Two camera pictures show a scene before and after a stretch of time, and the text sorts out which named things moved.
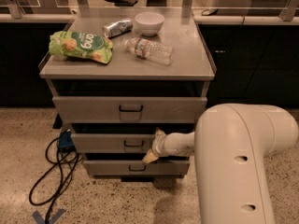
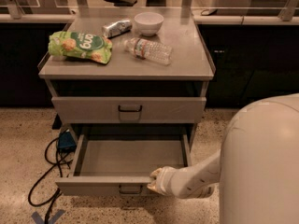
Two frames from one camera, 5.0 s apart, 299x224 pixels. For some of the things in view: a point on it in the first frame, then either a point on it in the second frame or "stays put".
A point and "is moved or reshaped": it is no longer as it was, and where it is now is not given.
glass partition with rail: x=207 y=5 stays put
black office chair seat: x=121 y=0 stays put
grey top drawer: x=127 y=109 stays put
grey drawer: x=112 y=143 is moved or reshaped
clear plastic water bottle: x=150 y=50 stays put
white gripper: x=160 y=147 to x=163 y=180
